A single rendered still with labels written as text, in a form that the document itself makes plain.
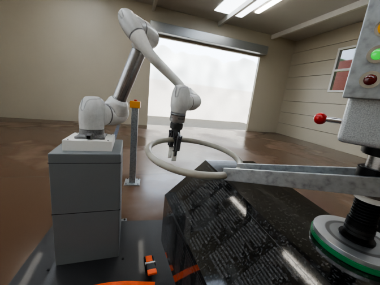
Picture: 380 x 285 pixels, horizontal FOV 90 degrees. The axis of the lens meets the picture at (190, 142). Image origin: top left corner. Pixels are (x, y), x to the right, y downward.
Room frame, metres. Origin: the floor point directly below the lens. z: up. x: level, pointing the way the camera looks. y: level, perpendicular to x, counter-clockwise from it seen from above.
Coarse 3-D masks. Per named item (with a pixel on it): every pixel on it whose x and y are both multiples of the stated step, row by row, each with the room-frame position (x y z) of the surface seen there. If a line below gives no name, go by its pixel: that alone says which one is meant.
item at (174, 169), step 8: (152, 144) 0.93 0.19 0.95; (200, 144) 1.14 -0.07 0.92; (208, 144) 1.12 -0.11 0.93; (216, 144) 1.11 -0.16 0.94; (152, 152) 0.81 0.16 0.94; (224, 152) 1.05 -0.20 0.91; (232, 152) 1.01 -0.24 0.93; (152, 160) 0.75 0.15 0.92; (160, 160) 0.74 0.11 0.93; (240, 160) 0.90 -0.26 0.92; (168, 168) 0.70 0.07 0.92; (176, 168) 0.69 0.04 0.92; (192, 176) 0.68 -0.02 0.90; (200, 176) 0.68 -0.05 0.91; (208, 176) 0.68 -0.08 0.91; (216, 176) 0.69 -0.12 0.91; (224, 176) 0.71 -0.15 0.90
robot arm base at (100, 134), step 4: (80, 132) 1.21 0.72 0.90; (84, 132) 1.20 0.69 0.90; (88, 132) 1.20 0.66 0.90; (92, 132) 1.21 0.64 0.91; (96, 132) 1.23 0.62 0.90; (100, 132) 1.25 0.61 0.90; (104, 132) 1.30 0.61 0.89; (76, 136) 1.17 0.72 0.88; (80, 136) 1.18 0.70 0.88; (84, 136) 1.19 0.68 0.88; (88, 136) 1.20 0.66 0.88; (92, 136) 1.20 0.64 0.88; (96, 136) 1.21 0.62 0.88; (100, 136) 1.22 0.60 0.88; (104, 136) 1.25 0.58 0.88
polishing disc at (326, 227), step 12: (324, 216) 0.58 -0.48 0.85; (336, 216) 0.59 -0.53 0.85; (324, 228) 0.51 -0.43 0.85; (336, 228) 0.52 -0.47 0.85; (324, 240) 0.47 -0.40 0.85; (336, 240) 0.46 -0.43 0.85; (348, 240) 0.47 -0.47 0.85; (348, 252) 0.42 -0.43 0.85; (360, 252) 0.42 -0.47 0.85; (372, 252) 0.43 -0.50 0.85; (372, 264) 0.39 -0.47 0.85
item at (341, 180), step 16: (240, 176) 0.68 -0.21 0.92; (256, 176) 0.64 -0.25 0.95; (272, 176) 0.60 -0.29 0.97; (288, 176) 0.57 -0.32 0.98; (304, 176) 0.54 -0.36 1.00; (320, 176) 0.52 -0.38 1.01; (336, 176) 0.49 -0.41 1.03; (352, 176) 0.47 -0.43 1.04; (368, 176) 0.46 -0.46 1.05; (336, 192) 0.49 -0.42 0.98; (352, 192) 0.47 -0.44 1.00; (368, 192) 0.45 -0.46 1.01
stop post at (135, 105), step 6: (132, 102) 2.30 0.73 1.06; (138, 102) 2.32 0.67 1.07; (132, 108) 2.32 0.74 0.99; (138, 108) 2.32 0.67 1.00; (132, 114) 2.32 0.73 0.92; (138, 114) 2.36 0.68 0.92; (132, 120) 2.32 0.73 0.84; (132, 126) 2.32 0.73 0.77; (132, 132) 2.32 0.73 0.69; (132, 138) 2.32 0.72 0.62; (132, 144) 2.32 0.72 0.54; (132, 150) 2.32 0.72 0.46; (132, 156) 2.33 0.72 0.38; (132, 162) 2.33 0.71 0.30; (132, 168) 2.33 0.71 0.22; (132, 174) 2.33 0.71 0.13; (126, 180) 2.37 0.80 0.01; (132, 180) 2.33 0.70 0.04; (138, 180) 2.41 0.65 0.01
